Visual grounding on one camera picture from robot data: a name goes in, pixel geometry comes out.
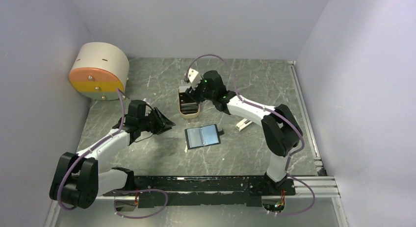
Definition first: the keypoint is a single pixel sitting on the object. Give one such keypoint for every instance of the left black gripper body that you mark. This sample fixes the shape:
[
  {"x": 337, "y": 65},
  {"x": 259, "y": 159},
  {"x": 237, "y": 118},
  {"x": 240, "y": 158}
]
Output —
[{"x": 151, "y": 122}]

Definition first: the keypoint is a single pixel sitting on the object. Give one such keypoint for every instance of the black leather card holder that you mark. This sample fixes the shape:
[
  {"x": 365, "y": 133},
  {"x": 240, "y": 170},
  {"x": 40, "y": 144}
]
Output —
[{"x": 203, "y": 136}]

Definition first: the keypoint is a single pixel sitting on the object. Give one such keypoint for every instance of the small white wooden block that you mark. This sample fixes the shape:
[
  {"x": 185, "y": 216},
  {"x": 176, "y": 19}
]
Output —
[{"x": 241, "y": 125}]

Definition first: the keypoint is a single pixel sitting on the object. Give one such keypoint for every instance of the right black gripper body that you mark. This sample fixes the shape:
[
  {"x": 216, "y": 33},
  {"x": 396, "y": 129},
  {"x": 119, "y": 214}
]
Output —
[{"x": 200, "y": 93}]

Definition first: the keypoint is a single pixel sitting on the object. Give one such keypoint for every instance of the round pastel drawer box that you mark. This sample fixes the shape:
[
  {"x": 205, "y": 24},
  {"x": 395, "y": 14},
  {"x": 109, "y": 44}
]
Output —
[{"x": 99, "y": 70}]

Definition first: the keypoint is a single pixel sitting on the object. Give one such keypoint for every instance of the beige wooden card tray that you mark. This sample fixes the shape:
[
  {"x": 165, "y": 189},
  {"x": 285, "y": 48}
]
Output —
[{"x": 182, "y": 89}]

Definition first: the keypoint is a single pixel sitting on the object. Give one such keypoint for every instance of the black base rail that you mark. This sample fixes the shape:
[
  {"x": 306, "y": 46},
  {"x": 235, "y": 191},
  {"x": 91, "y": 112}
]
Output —
[{"x": 250, "y": 190}]

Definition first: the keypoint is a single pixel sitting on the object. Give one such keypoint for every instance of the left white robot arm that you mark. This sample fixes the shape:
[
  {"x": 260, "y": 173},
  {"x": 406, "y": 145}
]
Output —
[{"x": 77, "y": 180}]

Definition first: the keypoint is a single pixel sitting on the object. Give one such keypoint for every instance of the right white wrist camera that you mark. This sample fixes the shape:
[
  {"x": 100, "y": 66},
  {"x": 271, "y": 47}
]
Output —
[{"x": 193, "y": 78}]

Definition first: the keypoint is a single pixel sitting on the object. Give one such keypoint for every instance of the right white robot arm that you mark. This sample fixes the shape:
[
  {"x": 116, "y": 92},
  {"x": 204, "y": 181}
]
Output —
[{"x": 280, "y": 128}]

